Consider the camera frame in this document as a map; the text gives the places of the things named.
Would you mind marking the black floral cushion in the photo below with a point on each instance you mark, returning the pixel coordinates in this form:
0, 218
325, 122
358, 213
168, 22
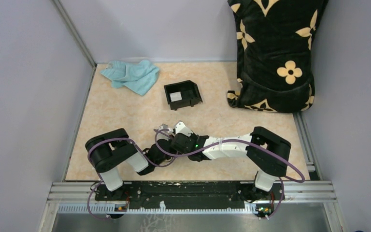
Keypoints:
274, 43

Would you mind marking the grey credit card stack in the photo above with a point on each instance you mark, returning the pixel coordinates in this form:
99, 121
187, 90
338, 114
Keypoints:
175, 96

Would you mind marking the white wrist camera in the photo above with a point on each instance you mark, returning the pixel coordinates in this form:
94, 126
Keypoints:
182, 128
165, 130

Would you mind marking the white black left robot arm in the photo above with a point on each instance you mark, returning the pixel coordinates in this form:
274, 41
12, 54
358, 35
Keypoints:
105, 152

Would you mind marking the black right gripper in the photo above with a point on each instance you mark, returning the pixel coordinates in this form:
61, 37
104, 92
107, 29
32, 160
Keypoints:
193, 136

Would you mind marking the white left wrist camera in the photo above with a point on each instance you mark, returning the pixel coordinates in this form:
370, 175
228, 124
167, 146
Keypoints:
165, 130

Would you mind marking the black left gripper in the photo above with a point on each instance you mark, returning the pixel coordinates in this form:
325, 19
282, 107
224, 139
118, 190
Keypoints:
168, 139

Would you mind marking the black plastic card box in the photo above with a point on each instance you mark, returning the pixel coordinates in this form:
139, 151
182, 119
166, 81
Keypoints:
190, 94

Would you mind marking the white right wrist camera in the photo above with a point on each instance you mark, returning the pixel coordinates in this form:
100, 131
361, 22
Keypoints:
182, 128

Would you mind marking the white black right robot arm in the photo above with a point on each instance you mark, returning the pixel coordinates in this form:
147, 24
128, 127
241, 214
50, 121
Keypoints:
269, 151

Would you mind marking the light blue cloth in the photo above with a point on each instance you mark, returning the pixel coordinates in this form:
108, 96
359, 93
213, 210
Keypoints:
138, 77

